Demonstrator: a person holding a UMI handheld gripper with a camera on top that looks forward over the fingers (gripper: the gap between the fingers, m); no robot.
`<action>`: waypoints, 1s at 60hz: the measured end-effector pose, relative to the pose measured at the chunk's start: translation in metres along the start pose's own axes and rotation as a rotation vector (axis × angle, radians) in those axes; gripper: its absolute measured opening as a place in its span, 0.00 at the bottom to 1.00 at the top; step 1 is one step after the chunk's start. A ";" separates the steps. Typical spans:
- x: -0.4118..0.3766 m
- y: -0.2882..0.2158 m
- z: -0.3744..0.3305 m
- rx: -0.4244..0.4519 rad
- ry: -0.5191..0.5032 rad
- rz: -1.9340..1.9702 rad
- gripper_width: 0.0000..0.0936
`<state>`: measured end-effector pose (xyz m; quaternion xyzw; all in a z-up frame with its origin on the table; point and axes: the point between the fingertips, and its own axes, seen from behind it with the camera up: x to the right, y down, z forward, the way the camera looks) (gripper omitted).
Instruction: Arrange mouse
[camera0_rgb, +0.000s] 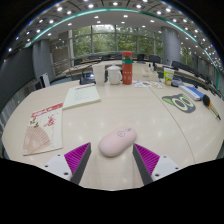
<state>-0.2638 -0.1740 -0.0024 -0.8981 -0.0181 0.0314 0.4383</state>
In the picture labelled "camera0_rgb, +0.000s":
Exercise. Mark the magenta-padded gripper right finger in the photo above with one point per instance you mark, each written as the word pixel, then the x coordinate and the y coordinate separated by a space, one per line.
pixel 147 158

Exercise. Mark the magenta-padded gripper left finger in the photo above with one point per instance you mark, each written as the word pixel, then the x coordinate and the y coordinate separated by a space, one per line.
pixel 77 156

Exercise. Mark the pink computer mouse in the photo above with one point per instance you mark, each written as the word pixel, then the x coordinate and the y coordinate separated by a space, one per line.
pixel 117 141

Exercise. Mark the cat-shaped grey green mouse pad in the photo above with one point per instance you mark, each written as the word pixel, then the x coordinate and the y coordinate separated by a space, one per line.
pixel 180 102

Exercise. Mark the red fan-printed magazine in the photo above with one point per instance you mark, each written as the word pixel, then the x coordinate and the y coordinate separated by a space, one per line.
pixel 43 131

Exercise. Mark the cream paper booklet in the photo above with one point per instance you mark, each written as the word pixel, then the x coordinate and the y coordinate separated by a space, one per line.
pixel 81 96

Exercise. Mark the colourful printed sheet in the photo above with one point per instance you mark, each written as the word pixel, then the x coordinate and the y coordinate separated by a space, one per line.
pixel 148 84

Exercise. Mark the black gooseneck microphone console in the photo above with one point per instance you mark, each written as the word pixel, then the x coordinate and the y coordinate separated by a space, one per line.
pixel 87 80
pixel 177 82

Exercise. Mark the blue and white book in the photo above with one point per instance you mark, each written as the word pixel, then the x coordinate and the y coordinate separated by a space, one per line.
pixel 192 92

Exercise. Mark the green-printed drink cup with straw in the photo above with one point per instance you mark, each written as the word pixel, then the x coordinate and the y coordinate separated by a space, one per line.
pixel 168 77

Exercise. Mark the white paper cup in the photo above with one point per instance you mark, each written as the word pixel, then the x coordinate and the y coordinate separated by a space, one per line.
pixel 99 75

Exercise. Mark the cream cardboard box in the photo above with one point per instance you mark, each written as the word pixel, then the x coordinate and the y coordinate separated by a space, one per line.
pixel 145 72

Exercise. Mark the white lidded mug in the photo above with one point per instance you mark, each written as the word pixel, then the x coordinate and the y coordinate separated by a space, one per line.
pixel 114 76

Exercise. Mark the red drink bottle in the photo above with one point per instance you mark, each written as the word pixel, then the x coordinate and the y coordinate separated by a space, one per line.
pixel 127 70

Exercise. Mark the dark office chairs group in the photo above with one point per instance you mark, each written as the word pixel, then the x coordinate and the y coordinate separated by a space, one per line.
pixel 154 59

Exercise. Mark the ceiling lights group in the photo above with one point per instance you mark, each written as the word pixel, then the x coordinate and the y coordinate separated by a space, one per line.
pixel 96 16

